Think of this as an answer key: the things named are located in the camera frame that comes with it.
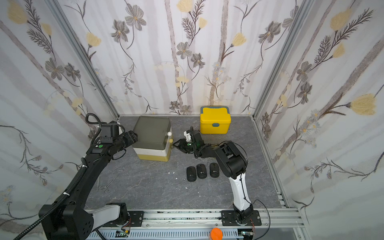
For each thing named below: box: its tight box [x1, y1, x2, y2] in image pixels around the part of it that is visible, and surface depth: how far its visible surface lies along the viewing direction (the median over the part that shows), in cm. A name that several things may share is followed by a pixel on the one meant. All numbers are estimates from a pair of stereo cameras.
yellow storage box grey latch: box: [200, 106, 232, 135], surface depth 104 cm
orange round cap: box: [210, 227, 223, 240], surface depth 64 cm
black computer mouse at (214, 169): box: [209, 162, 220, 178], surface depth 91 cm
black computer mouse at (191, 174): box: [186, 166, 197, 182], surface depth 90 cm
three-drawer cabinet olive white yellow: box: [132, 116, 173, 162], surface depth 88 cm
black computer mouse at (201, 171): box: [196, 163, 208, 179], surface depth 90 cm
